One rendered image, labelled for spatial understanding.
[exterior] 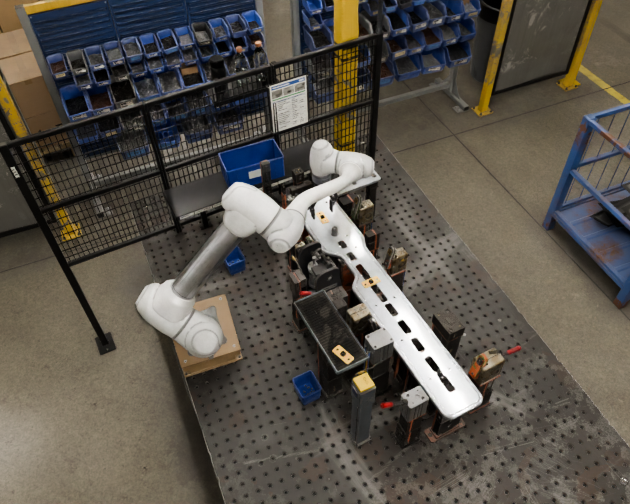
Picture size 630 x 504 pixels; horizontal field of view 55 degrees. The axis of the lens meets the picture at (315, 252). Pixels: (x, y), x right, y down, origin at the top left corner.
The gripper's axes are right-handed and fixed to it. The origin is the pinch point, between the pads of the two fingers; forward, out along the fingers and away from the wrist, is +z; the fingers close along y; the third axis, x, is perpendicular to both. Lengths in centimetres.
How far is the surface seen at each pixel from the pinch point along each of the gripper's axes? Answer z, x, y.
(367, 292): 5, -51, -4
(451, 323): 2, -83, 17
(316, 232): 4.9, -7.4, -7.2
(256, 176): -3.3, 35.4, -19.3
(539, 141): 105, 79, 242
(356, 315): -3, -64, -18
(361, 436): 29, -98, -35
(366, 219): 8.9, -8.2, 20.7
